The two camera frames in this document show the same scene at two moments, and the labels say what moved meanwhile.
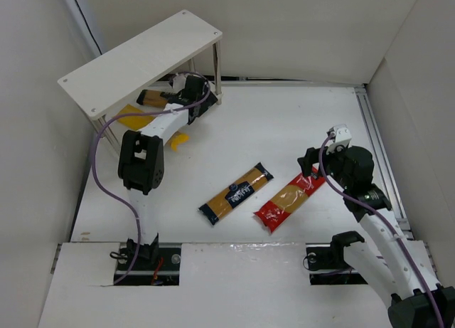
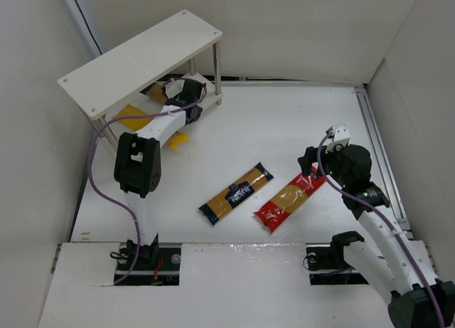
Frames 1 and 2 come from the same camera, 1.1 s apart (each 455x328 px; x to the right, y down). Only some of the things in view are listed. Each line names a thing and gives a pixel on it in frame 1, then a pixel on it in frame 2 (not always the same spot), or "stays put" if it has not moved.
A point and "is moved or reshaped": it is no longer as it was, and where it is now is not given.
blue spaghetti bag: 152,98 is moved or reshaped
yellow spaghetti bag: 138,122 stays put
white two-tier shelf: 104,82 stays put
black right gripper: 308,161 stays put
